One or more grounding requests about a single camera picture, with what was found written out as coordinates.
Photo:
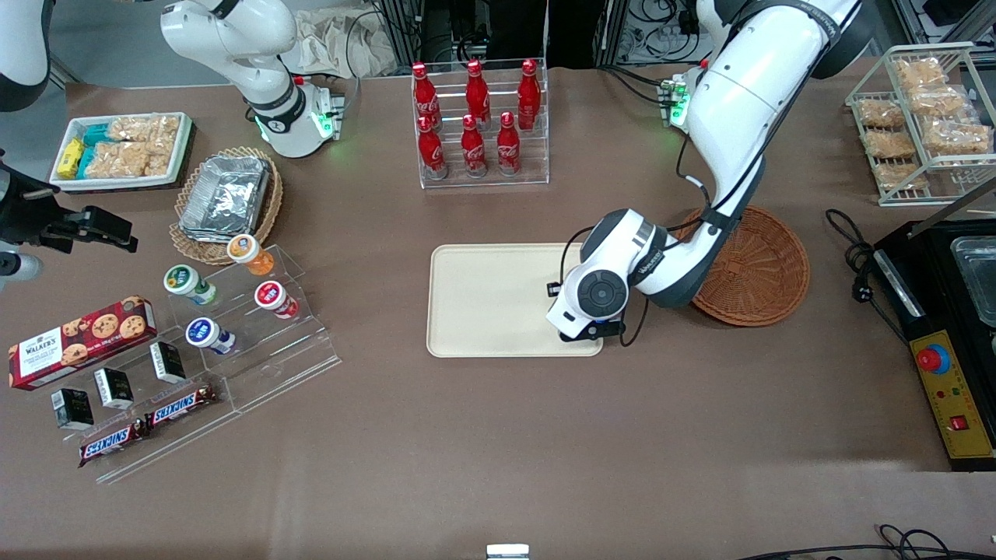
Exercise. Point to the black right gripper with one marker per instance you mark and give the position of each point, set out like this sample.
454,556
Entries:
48,227

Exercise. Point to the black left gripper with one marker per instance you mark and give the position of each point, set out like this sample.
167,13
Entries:
552,289

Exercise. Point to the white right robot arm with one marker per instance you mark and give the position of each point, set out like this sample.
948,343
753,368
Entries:
233,39

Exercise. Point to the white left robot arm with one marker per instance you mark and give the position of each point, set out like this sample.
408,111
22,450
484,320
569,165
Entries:
739,101

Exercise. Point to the white rectangular snack tray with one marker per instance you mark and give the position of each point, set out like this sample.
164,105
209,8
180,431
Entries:
184,148

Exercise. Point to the beige rectangular tray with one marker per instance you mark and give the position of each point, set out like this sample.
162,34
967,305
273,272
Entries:
482,303

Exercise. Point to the light oval wicker basket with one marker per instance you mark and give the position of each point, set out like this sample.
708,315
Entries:
268,210

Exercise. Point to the brown round wicker basket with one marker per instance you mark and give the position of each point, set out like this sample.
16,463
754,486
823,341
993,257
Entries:
762,264

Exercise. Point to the teal snack packet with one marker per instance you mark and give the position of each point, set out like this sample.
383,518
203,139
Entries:
96,134
85,162

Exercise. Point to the clear rice cracker pack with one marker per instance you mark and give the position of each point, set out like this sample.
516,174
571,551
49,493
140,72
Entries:
128,159
144,128

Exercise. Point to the yellow snack packet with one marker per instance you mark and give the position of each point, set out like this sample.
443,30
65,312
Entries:
70,158

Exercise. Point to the green lid yogurt cup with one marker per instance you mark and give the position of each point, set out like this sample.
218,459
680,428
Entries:
187,282

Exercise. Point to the red Walkers cookie box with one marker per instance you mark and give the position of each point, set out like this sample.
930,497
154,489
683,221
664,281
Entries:
78,342

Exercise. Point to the silver foil container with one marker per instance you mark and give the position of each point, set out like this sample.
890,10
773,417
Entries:
226,198

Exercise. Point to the orange lid yogurt cup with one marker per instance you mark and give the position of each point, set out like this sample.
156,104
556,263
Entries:
249,253

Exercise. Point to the blue lid yogurt cup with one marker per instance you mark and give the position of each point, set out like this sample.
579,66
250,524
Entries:
206,334

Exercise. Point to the small black box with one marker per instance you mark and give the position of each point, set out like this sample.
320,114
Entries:
113,389
168,362
72,409

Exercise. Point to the clear acrylic bottle rack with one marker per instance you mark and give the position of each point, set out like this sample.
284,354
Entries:
537,167

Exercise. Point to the red lid yogurt cup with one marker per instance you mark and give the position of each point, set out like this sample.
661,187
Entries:
274,298

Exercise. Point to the Snickers chocolate bar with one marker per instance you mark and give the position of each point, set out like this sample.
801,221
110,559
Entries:
111,443
180,407

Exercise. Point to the red cola bottle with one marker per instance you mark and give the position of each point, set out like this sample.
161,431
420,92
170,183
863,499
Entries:
424,97
473,152
431,152
508,148
477,97
529,97

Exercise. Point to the clear acrylic snack stand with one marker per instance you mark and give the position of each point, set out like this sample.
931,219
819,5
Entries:
167,447

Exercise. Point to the clear acrylic cup stand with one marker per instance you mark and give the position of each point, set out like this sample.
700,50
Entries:
296,365

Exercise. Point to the beige crumpled cloth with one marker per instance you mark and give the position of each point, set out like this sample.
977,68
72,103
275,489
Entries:
327,43

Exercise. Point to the black countertop appliance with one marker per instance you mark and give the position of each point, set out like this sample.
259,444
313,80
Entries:
938,311

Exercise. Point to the clear bagged snack pack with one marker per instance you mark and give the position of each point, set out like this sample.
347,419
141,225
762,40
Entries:
959,138
882,113
901,176
920,71
889,144
939,101

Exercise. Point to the yellow emergency stop box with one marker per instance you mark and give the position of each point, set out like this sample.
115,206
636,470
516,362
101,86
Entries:
961,389

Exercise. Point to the clear metal-rimmed container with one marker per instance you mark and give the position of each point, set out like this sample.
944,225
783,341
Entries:
976,280

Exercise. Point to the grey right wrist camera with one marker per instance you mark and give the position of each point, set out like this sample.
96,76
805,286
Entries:
19,267

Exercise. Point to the silver metal bracket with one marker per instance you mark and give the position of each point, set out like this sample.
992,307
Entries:
507,553

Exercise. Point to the aluminium equipment frame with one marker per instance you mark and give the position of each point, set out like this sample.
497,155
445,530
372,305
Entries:
436,31

